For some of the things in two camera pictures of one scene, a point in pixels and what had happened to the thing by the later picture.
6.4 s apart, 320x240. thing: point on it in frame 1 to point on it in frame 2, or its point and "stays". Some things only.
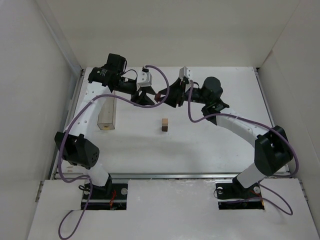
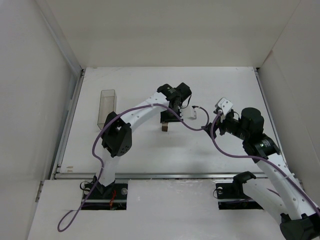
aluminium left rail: x=55 y=170 stays
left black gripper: x=137 y=93 to x=169 y=118
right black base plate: x=234 y=196 stays
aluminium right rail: x=259 y=77 stays
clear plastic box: x=107 y=118 stays
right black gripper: x=182 y=92 to x=216 y=127
